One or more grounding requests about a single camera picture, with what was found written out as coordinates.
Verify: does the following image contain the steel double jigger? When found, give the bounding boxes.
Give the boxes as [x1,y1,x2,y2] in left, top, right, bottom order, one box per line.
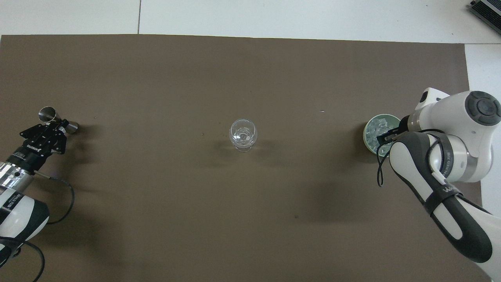
[38,106,79,136]

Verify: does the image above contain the green cup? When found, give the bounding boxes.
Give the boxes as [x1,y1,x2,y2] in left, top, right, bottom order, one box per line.
[362,114,402,154]

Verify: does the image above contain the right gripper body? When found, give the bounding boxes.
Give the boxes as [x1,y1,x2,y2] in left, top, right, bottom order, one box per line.
[385,114,411,138]

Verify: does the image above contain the grey metal device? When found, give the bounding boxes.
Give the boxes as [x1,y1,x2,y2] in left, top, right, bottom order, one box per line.
[469,0,501,25]

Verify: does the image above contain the clear ice cubes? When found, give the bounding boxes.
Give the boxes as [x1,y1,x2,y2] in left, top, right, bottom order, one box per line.
[366,117,400,152]

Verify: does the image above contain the clear wine glass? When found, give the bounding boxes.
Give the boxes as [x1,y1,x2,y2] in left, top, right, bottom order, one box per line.
[229,118,259,153]

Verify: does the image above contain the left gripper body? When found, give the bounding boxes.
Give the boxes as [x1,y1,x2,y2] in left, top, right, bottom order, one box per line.
[6,137,53,172]

